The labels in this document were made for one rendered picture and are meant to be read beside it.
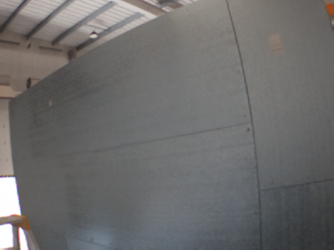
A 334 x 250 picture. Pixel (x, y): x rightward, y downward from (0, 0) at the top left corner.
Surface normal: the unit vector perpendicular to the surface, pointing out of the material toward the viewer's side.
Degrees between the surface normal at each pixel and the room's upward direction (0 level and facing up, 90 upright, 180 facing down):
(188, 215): 90
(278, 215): 90
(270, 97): 90
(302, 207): 90
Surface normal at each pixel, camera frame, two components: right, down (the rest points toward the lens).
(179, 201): -0.60, -0.04
